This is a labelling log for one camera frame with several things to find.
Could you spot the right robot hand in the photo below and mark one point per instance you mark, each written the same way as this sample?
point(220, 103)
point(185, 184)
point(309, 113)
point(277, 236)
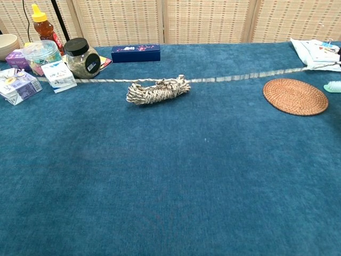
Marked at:
point(340, 53)

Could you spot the blue binder clip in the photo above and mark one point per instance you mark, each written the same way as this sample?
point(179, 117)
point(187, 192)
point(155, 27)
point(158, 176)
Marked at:
point(326, 44)

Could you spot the white plastic bag with papers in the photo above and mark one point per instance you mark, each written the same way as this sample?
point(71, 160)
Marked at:
point(317, 57)

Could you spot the mint green brush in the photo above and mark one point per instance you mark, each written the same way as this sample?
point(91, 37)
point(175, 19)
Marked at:
point(333, 87)

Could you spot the round woven rattan coaster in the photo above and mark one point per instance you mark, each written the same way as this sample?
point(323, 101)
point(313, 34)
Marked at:
point(295, 97)

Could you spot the bamboo folding screen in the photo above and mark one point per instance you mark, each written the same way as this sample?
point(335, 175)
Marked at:
point(202, 21)

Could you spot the dark blue rectangular box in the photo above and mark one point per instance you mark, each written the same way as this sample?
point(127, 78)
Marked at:
point(136, 54)

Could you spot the blue tablecloth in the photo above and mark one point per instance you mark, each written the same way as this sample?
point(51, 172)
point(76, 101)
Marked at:
point(170, 186)

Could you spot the red booklet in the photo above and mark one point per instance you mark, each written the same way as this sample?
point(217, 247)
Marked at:
point(105, 62)

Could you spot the glass jar black lid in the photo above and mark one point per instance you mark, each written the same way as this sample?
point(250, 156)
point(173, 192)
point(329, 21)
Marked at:
point(80, 66)

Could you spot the black pole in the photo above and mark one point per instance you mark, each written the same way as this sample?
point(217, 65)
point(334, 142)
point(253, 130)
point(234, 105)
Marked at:
point(60, 21)

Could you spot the white and blue carton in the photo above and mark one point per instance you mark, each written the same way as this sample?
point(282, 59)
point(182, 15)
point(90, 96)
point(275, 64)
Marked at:
point(60, 77)

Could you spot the honey bottle yellow cap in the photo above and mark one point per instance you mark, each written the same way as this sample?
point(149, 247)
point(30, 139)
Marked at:
point(44, 29)

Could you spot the clear plastic jar of clips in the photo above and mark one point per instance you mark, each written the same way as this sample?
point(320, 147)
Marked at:
point(40, 53)

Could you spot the purple and white carton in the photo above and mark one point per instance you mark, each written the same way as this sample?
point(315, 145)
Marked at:
point(18, 86)

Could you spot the small purple box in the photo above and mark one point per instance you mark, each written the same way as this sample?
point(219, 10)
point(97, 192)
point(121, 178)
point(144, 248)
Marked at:
point(16, 60)

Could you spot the beige bowl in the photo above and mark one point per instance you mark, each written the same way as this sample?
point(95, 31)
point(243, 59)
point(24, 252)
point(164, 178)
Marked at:
point(8, 45)

